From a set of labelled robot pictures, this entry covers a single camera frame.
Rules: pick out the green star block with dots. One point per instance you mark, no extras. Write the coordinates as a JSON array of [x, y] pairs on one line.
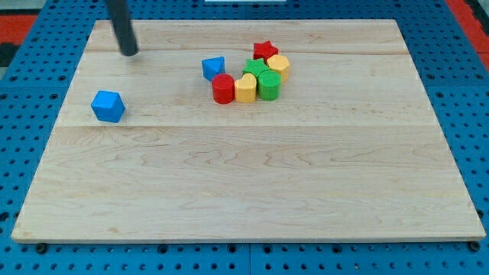
[[255, 67]]

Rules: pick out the blue triangle block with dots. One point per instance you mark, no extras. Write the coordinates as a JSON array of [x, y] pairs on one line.
[[212, 67]]

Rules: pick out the red star block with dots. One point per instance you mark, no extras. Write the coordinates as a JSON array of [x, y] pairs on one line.
[[264, 50]]

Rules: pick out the yellow heart block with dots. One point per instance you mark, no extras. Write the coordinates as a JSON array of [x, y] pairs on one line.
[[246, 88]]

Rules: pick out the red cylinder block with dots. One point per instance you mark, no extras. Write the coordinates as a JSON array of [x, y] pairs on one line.
[[223, 88]]

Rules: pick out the green cylinder block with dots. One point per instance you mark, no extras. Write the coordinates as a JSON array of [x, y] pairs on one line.
[[269, 85]]

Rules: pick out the yellow hexagon block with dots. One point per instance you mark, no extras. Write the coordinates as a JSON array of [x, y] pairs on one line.
[[281, 65]]

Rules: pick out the light wooden board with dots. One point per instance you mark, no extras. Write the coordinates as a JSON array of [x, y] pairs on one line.
[[350, 151]]

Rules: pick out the blue cube block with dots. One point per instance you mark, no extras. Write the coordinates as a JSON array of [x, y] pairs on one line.
[[108, 106]]

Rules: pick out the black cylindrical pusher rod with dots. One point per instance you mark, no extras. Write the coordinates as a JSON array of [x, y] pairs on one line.
[[120, 17]]

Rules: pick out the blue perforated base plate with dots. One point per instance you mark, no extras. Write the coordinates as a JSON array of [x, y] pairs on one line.
[[37, 79]]

